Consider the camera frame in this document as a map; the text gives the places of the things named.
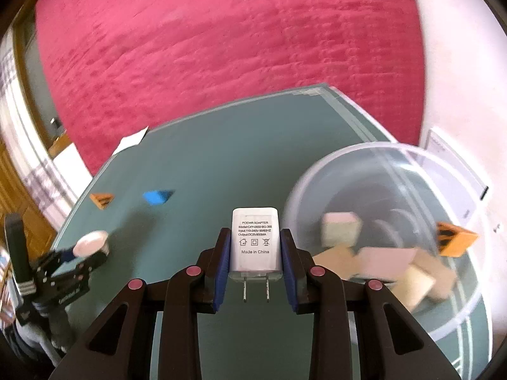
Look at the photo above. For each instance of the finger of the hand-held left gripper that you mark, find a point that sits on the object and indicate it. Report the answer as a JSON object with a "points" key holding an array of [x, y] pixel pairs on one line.
{"points": [[93, 261], [67, 256]]}

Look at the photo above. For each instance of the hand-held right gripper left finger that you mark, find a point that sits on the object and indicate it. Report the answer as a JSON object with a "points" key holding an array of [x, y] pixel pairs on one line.
{"points": [[222, 269]]}

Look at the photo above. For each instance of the light wooden wedge block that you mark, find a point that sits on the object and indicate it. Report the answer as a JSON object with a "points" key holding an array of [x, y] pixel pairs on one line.
{"points": [[334, 263]]}

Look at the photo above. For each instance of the clear plastic bowl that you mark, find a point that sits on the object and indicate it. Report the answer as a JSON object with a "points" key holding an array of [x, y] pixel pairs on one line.
{"points": [[301, 206]]}

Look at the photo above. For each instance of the wooden door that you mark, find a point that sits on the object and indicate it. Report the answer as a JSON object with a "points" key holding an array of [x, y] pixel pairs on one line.
{"points": [[19, 206]]}

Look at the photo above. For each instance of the orange hollow triangle block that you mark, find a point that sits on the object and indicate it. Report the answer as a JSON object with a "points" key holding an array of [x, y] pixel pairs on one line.
{"points": [[459, 241]]}

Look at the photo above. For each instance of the white power adapter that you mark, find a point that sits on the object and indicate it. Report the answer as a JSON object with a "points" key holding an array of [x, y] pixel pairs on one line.
{"points": [[255, 241]]}

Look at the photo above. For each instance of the white printed sheet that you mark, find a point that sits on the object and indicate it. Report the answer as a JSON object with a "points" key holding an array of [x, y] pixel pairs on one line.
{"points": [[455, 166]]}

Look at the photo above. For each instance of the blue triangular block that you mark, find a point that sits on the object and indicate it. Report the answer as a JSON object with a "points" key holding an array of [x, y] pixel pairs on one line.
{"points": [[157, 197]]}

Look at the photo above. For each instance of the wooden window frame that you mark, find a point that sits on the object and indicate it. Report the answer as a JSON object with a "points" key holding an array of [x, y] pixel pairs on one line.
{"points": [[23, 79]]}

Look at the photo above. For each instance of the brown wooden block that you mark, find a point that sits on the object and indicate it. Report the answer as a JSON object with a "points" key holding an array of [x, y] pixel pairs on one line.
{"points": [[437, 273]]}

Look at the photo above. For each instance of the red quilted bedspread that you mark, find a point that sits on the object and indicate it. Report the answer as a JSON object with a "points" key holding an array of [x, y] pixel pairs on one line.
{"points": [[229, 39]]}

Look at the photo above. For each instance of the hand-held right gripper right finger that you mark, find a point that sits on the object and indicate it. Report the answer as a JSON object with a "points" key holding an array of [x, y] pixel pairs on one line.
{"points": [[288, 273]]}

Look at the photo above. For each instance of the white round lid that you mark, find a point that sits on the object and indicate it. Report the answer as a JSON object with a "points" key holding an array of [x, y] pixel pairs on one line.
{"points": [[91, 243]]}

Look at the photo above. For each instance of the pink rectangular block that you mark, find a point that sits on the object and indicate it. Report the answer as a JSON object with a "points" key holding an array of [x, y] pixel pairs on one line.
{"points": [[338, 229]]}

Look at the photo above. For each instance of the white paper slip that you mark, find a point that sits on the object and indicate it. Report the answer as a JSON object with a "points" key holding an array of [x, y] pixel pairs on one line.
{"points": [[130, 140]]}

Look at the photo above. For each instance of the orange striped triangular block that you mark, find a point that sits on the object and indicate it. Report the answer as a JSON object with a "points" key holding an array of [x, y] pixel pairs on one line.
{"points": [[102, 200]]}

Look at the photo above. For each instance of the pink striped triangular block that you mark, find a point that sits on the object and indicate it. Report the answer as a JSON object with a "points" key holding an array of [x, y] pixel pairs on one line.
{"points": [[386, 263]]}

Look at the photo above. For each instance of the white striped curtain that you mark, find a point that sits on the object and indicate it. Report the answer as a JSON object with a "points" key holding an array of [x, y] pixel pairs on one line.
{"points": [[35, 158]]}

